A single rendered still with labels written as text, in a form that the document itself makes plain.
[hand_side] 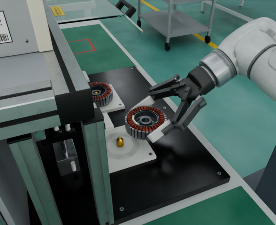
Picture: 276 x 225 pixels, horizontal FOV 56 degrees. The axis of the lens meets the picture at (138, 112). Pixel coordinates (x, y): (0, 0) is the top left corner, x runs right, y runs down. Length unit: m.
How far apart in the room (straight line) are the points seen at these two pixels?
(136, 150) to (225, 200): 0.25
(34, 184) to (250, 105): 2.11
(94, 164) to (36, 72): 0.17
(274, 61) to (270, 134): 1.52
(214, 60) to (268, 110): 1.73
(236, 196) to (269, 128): 1.54
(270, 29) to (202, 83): 0.21
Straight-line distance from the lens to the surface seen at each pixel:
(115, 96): 0.91
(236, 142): 1.98
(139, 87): 0.98
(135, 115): 0.71
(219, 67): 0.69
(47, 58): 0.42
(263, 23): 0.75
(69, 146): 0.68
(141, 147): 0.71
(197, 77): 0.68
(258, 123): 2.21
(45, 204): 0.50
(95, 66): 1.18
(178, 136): 0.77
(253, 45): 0.70
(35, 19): 0.43
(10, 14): 0.43
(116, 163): 0.68
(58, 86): 0.34
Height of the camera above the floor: 1.29
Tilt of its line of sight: 38 degrees down
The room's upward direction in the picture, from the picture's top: straight up
